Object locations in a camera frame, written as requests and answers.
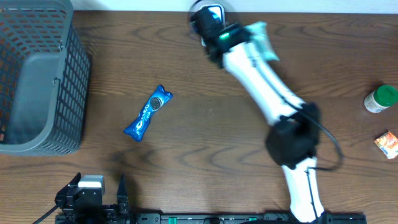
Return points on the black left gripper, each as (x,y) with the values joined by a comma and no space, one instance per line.
(111,216)

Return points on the blue Oreo cookie pack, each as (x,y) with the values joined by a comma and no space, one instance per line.
(137,129)

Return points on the mint green wipes pack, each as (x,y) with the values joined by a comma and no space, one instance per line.
(261,40)

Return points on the orange snack packet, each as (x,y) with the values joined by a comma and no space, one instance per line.
(387,143)

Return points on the green lid white jar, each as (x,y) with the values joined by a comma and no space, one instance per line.
(380,99)

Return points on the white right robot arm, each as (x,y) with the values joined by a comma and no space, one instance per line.
(245,52)

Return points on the grey plastic mesh basket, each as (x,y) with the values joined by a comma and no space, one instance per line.
(45,75)

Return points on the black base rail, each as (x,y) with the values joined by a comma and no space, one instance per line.
(254,218)

